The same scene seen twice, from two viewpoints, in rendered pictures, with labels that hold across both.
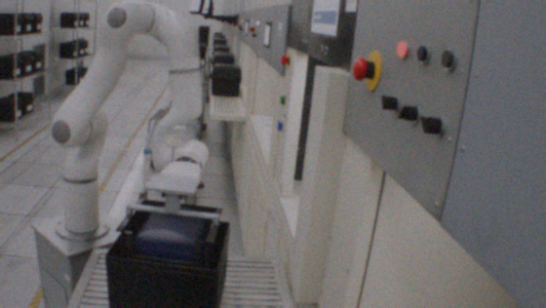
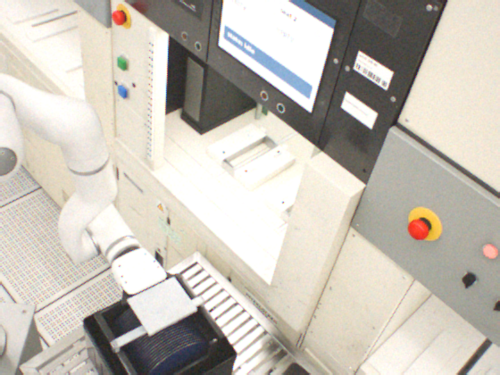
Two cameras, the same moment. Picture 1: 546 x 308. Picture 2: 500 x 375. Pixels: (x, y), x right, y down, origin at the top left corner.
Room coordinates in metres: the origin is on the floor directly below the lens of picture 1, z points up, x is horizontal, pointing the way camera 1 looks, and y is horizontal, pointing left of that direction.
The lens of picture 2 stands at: (0.48, 0.59, 2.20)
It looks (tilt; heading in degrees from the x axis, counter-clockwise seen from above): 47 degrees down; 317
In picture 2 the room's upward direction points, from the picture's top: 11 degrees clockwise
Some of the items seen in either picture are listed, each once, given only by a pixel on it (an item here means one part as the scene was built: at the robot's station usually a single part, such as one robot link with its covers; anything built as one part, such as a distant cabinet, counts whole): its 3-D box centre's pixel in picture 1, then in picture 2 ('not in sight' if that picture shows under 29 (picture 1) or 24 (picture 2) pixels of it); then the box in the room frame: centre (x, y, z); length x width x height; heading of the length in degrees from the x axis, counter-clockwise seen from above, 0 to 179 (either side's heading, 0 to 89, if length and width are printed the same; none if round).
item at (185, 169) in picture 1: (181, 175); (137, 271); (1.17, 0.23, 1.07); 0.11 x 0.10 x 0.07; 1
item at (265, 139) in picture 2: not in sight; (251, 154); (1.50, -0.36, 0.89); 0.22 x 0.21 x 0.04; 99
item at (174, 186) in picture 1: (172, 239); (159, 337); (1.06, 0.23, 0.93); 0.24 x 0.20 x 0.32; 91
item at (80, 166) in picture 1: (85, 140); not in sight; (1.40, 0.62, 1.07); 0.19 x 0.12 x 0.24; 171
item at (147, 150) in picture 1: (173, 160); not in sight; (3.82, 0.85, 0.24); 0.97 x 0.52 x 0.48; 11
